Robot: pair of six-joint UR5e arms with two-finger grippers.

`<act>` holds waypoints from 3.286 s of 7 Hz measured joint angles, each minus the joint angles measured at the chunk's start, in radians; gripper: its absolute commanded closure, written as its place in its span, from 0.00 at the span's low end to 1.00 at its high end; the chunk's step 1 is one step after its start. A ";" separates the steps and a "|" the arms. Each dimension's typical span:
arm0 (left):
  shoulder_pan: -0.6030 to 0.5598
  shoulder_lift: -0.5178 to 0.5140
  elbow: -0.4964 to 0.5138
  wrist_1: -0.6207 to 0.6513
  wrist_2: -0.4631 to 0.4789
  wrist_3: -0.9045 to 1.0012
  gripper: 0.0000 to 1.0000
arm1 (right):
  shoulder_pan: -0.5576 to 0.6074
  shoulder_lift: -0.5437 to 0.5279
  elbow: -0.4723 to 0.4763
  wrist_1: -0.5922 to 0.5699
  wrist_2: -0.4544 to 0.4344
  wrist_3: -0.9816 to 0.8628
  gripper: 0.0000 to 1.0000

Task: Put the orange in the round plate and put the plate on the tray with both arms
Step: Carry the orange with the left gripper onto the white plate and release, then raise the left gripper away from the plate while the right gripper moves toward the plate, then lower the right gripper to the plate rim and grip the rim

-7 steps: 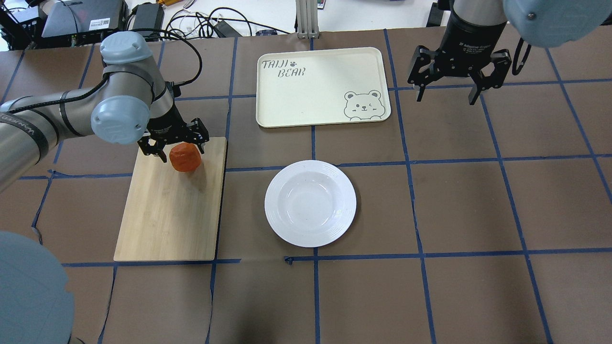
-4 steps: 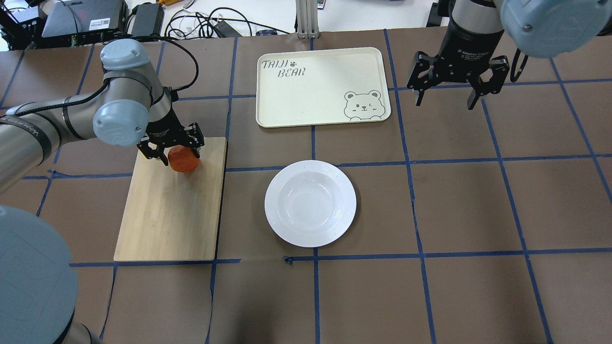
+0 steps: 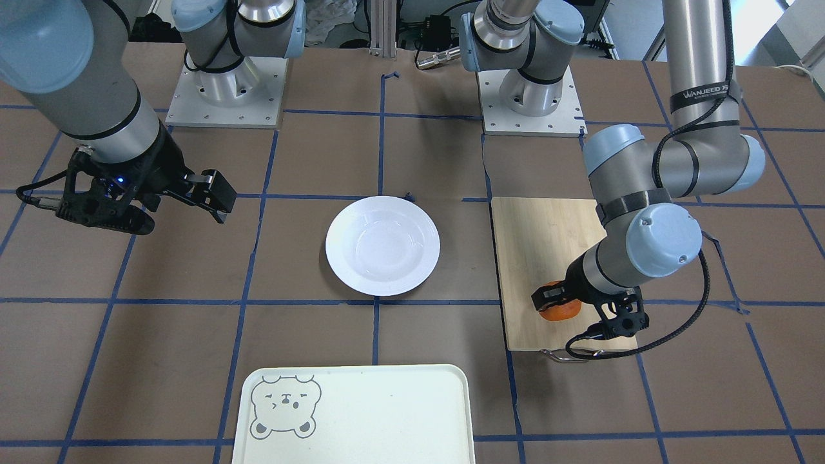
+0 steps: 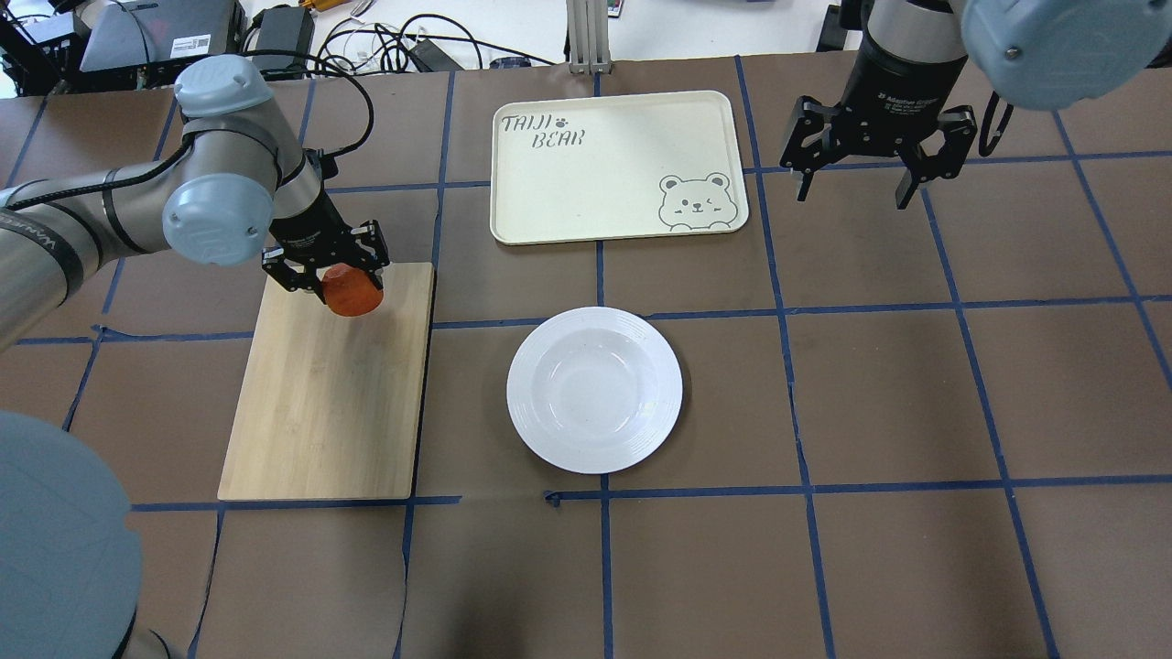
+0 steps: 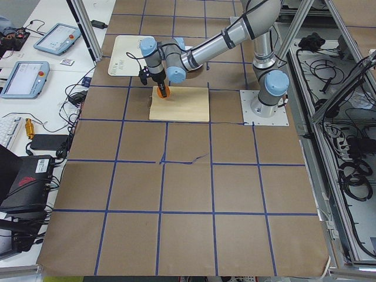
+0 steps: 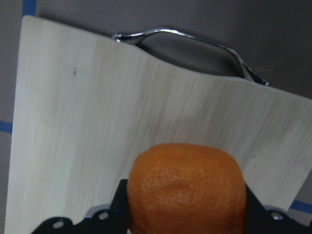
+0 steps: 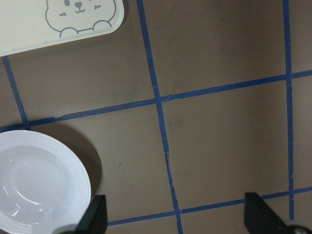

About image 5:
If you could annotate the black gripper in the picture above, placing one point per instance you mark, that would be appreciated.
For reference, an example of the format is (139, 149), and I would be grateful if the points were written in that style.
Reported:
(158, 79)

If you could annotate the orange fruit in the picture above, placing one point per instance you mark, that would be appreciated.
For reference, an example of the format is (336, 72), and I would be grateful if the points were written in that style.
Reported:
(163, 93)

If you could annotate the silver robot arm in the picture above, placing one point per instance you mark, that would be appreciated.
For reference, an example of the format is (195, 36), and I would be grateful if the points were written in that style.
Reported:
(171, 60)

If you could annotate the cream bear tray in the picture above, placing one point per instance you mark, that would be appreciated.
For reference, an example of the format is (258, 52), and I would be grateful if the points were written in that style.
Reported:
(120, 64)

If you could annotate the bamboo cutting board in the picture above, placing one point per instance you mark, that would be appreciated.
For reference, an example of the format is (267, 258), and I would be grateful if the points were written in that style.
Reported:
(185, 104)

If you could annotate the small blue white card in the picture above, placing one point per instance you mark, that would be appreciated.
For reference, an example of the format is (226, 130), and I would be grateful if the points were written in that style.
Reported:
(67, 62)

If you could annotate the far teach pendant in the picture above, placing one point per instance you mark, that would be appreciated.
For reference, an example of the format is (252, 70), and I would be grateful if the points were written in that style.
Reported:
(58, 40)

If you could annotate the teach pendant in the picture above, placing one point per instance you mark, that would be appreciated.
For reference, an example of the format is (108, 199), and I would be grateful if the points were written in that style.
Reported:
(26, 80)
(58, 40)

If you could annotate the black power adapter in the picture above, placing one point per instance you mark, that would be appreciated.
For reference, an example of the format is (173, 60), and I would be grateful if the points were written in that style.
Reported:
(57, 143)

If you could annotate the near teach pendant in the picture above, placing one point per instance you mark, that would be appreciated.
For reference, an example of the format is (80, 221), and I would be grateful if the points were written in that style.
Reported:
(26, 80)

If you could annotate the yellow metal tool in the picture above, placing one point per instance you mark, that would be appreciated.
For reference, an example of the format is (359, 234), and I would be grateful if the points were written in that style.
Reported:
(29, 127)

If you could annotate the white keyboard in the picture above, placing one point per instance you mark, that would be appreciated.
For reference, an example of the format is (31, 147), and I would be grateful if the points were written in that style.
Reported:
(10, 127)

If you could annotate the black laptop computer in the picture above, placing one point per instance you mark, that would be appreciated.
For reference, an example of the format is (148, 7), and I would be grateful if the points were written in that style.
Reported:
(25, 185)

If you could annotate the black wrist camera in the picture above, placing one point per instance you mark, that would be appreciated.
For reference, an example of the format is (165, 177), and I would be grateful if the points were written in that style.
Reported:
(144, 75)

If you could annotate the aluminium frame post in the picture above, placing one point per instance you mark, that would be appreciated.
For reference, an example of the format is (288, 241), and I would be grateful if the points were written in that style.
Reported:
(83, 22)

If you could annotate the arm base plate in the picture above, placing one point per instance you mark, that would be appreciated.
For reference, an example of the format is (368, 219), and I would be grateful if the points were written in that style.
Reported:
(257, 114)

